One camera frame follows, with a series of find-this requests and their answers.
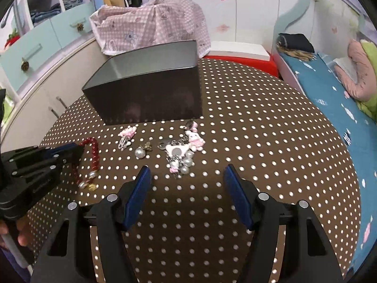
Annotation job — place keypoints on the teal bed frame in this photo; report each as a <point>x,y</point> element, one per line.
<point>294,11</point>

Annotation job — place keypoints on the pink hair clip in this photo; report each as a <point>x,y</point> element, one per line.
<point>128,132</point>

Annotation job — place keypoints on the teal drawer with cone knob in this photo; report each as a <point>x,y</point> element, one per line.
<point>72,23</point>
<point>17,56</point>

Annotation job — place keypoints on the pink plush pillow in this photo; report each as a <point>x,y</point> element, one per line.
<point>358,64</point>

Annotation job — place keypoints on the dark folded clothing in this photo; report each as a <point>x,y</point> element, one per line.
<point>296,42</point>

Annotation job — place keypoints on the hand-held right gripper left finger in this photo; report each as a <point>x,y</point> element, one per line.
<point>137,196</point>

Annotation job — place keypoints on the red stool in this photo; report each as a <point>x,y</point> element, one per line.
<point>265,66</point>

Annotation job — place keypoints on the green blanket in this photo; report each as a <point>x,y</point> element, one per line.
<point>369,106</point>

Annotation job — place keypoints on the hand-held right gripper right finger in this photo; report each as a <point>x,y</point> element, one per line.
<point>239,197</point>

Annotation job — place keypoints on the pearl and bronze charm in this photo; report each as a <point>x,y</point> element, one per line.
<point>139,152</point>

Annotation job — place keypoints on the pink checkered cloth bag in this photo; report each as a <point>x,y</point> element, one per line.
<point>147,23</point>

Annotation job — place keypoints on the dark grey metal box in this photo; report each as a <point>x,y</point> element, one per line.
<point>141,94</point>

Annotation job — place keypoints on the cream cabinet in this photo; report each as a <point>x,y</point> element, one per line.
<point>38,94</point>

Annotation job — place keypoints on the blue printed bed sheet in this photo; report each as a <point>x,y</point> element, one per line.
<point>324,94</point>

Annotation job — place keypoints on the person's left hand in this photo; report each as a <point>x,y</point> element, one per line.
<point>23,233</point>

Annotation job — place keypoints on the brown polka dot tablecloth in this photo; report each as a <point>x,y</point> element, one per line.
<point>265,138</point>

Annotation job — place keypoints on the red plush decoration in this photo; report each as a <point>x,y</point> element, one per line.
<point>11,37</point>

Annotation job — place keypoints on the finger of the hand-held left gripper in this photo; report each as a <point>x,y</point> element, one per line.
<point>35,173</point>
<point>59,151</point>

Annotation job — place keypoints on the white flat box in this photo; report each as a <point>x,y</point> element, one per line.
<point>238,50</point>

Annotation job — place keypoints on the tan fringed scarf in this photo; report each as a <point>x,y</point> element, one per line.
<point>298,55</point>

